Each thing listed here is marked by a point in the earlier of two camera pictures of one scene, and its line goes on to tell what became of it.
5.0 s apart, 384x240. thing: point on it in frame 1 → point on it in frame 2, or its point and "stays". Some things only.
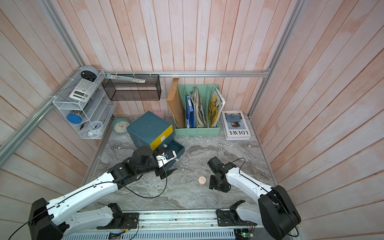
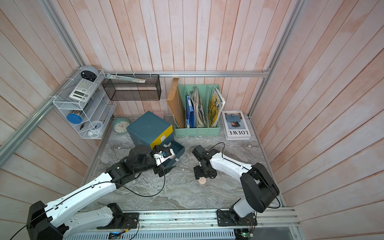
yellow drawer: (161, 138) stays
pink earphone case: (202, 180) stays
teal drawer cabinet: (150, 130) stays
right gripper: (224, 187) → (198, 173)
